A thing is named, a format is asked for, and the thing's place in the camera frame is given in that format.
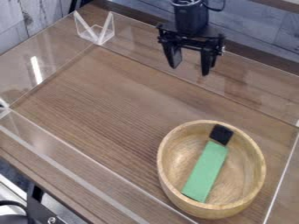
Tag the black table leg bracket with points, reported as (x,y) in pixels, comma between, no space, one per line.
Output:
(40,214)

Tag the wooden bowl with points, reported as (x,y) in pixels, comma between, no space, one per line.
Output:
(242,175)

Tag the small black square block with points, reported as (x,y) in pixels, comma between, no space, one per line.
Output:
(221,134)

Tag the clear acrylic front wall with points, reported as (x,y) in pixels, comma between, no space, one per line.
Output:
(101,195)

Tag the green foam stick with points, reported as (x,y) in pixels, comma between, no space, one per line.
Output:
(205,172)

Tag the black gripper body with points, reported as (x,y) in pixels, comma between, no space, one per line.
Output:
(189,30)

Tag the clear acrylic corner bracket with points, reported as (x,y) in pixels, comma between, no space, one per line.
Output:
(95,33)

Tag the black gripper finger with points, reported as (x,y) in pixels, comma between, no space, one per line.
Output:
(174,54)
(207,61)

